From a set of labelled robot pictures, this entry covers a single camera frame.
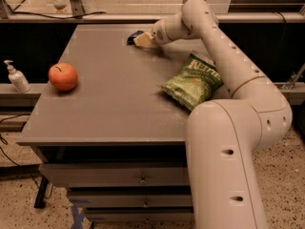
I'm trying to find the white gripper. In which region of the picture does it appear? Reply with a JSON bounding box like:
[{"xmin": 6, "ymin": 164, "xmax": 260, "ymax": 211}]
[{"xmin": 133, "ymin": 19, "xmax": 168, "ymax": 47}]

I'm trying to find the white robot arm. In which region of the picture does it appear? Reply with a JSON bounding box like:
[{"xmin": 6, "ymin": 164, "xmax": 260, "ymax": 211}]
[{"xmin": 133, "ymin": 0, "xmax": 293, "ymax": 229}]

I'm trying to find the green kettle chips bag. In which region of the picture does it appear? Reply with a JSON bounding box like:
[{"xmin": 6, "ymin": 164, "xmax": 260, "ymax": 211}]
[{"xmin": 161, "ymin": 52, "xmax": 223, "ymax": 111}]

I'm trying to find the red apple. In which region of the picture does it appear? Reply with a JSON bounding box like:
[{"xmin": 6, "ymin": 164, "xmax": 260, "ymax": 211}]
[{"xmin": 48, "ymin": 63, "xmax": 78, "ymax": 92}]

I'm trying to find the grey drawer cabinet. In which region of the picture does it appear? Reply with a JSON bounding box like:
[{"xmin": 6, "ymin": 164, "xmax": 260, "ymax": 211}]
[{"xmin": 17, "ymin": 23, "xmax": 236, "ymax": 224}]

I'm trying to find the white pump lotion bottle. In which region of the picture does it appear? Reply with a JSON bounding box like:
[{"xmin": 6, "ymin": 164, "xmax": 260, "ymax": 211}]
[{"xmin": 4, "ymin": 60, "xmax": 31, "ymax": 93}]

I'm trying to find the top grey drawer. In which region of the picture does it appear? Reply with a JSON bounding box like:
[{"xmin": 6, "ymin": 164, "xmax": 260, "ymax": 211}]
[{"xmin": 39, "ymin": 162, "xmax": 189, "ymax": 188}]

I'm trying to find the grey drawer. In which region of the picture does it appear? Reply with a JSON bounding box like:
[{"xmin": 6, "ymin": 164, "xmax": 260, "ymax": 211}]
[
  {"xmin": 85, "ymin": 207, "xmax": 193, "ymax": 222},
  {"xmin": 67, "ymin": 187, "xmax": 193, "ymax": 208},
  {"xmin": 39, "ymin": 162, "xmax": 189, "ymax": 188}
]

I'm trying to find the middle grey drawer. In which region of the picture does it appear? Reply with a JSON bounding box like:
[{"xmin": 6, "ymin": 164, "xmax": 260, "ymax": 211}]
[{"xmin": 67, "ymin": 187, "xmax": 193, "ymax": 208}]

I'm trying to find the bottom grey drawer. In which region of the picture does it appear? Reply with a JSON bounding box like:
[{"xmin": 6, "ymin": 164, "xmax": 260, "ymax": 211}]
[{"xmin": 85, "ymin": 207, "xmax": 193, "ymax": 222}]

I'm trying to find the blue floor tape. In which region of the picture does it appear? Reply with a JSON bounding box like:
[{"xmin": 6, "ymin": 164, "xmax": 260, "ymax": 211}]
[{"xmin": 71, "ymin": 204, "xmax": 94, "ymax": 229}]

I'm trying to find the metal shelf frame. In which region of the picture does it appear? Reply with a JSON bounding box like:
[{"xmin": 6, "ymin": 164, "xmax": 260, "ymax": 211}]
[{"xmin": 1, "ymin": 0, "xmax": 305, "ymax": 23}]

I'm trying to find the black cable on shelf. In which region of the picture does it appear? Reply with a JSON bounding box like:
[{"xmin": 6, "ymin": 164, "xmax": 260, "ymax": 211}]
[{"xmin": 11, "ymin": 10, "xmax": 107, "ymax": 20}]

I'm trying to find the black floor cable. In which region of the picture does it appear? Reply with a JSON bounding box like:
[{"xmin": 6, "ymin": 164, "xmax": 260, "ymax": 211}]
[{"xmin": 0, "ymin": 113, "xmax": 32, "ymax": 167}]

